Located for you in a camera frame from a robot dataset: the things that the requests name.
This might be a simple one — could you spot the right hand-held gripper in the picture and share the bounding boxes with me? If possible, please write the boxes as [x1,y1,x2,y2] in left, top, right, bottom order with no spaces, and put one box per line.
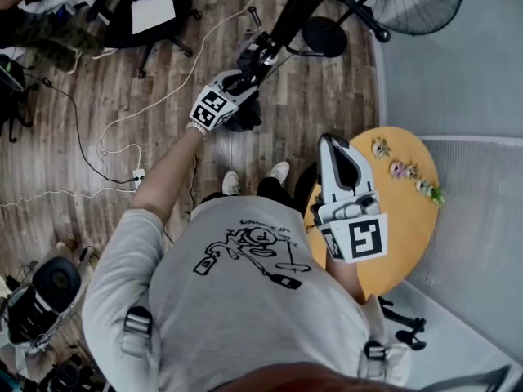
[309,132,389,265]

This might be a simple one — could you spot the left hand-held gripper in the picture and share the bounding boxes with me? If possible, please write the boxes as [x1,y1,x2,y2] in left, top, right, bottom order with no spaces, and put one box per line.
[189,69,263,132]

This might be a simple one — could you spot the person's right forearm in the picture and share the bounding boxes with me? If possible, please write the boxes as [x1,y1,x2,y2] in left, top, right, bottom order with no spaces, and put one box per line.
[324,255,369,305]

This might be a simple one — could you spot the person's left forearm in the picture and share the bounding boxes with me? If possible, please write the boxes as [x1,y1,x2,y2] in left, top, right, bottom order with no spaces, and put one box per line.
[130,131,205,224]

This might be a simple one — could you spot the small beige potted plant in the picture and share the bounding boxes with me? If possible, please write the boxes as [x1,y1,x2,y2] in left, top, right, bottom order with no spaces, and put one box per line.
[370,136,392,159]

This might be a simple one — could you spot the small pink potted plant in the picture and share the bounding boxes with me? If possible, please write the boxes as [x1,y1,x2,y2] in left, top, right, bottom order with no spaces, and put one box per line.
[388,159,420,180]

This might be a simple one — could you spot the person's right white shoe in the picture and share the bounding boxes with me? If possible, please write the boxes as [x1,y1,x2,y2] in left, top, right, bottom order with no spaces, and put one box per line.
[268,160,291,186]

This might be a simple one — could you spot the person's white shoe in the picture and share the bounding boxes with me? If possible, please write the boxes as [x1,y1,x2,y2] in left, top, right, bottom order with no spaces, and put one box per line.
[268,160,291,186]
[221,171,241,197]

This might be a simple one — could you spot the person's black trousers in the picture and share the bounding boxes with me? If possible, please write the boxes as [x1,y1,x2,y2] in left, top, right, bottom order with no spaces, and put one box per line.
[199,176,306,216]

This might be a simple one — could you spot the round wooden table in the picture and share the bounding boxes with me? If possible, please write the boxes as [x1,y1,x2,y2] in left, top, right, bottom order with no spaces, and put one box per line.
[304,126,441,301]

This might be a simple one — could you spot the small green potted plant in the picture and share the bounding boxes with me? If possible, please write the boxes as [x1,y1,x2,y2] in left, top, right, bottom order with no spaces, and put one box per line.
[414,179,446,207]

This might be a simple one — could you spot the person's left white shoe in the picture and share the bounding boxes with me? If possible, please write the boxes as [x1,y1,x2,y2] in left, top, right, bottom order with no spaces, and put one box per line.
[221,171,241,197]

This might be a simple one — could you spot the white sheet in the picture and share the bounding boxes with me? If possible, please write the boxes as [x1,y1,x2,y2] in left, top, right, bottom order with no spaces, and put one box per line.
[129,0,177,35]

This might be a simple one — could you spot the black office chair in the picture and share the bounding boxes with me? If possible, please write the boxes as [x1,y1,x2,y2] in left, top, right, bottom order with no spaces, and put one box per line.
[85,0,201,79]
[0,53,40,145]

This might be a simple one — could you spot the black standing fan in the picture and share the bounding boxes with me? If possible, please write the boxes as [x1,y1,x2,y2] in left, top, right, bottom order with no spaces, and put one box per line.
[302,0,465,59]

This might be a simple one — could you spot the person's grey shirt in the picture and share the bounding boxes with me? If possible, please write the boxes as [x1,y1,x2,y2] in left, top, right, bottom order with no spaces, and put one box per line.
[81,196,412,392]

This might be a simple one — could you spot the black rounded device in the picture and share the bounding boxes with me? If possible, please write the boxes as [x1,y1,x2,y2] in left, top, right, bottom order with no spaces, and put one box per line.
[30,256,83,314]

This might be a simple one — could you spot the black equipment case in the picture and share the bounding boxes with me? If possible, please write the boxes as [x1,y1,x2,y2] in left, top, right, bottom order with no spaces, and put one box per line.
[3,286,58,345]

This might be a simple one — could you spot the black gear pile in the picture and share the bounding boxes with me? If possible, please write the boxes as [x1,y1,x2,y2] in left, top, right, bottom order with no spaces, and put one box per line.
[24,353,99,392]

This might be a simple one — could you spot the long white cable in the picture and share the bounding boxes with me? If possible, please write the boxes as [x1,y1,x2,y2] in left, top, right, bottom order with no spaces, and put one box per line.
[96,0,266,175]

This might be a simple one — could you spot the thin black cable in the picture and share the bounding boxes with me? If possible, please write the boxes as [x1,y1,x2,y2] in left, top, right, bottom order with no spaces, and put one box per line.
[163,153,201,244]

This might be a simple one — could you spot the black metal base frame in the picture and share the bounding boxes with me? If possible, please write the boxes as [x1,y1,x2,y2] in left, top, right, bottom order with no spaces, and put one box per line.
[378,296,428,351]

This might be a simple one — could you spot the grey shoulder strap with buckle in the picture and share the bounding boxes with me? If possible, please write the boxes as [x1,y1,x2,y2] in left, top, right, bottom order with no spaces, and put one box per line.
[120,306,154,357]
[357,339,389,379]

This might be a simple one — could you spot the black floor cable with adapter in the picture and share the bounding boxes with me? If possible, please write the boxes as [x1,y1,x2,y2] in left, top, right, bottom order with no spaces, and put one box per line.
[22,67,138,185]

